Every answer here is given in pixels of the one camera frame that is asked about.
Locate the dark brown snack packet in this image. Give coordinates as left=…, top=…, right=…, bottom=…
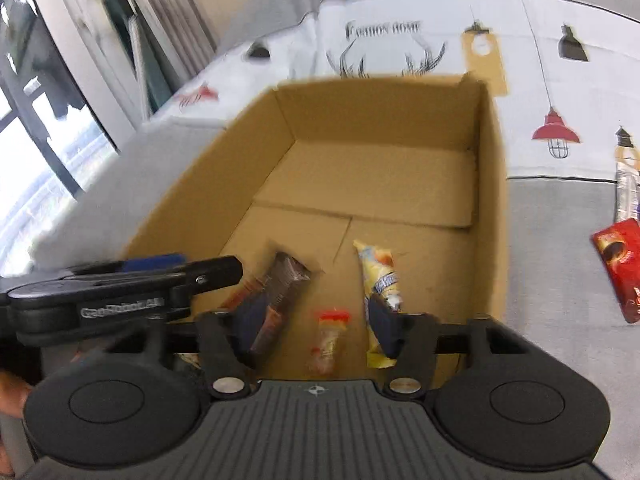
left=221, top=250, right=312, bottom=359

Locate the red clear meat snack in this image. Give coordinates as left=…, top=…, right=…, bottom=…
left=309, top=309, right=350, bottom=376

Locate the dark red snack bag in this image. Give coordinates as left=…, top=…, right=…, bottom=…
left=591, top=218, right=640, bottom=324

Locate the silver foil snack packet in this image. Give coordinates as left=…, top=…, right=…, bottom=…
left=615, top=160, right=639, bottom=222

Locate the person's left hand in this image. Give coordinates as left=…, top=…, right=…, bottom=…
left=0, top=349, right=87, bottom=476

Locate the yellow white snack packet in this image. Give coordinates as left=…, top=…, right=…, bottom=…
left=354, top=240, right=404, bottom=370

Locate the brown cardboard box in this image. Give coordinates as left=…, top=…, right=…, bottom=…
left=126, top=84, right=508, bottom=379

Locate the grey striped curtain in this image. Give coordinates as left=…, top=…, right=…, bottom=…
left=74, top=0, right=222, bottom=116

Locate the white printed sofa cover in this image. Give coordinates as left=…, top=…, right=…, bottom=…
left=151, top=0, right=639, bottom=181

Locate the window with dark frame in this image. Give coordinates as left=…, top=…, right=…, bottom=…
left=1, top=0, right=116, bottom=276

